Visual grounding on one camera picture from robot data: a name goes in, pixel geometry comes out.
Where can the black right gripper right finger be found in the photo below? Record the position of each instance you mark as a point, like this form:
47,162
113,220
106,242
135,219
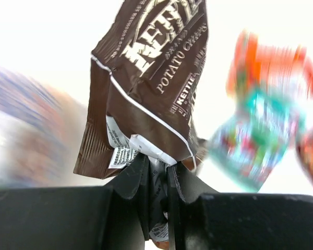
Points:
201,218

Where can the blue checkered paper bag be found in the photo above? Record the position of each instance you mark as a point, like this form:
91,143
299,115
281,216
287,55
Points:
40,132

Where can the orange snack bag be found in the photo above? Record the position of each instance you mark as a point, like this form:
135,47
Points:
282,71

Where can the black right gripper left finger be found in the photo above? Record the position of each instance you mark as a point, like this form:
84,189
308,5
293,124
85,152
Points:
113,216

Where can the teal Fox's candy bag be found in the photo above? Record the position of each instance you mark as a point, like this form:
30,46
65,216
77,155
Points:
255,139

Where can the brown Kettle chips bag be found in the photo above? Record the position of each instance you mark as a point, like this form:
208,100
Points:
143,80

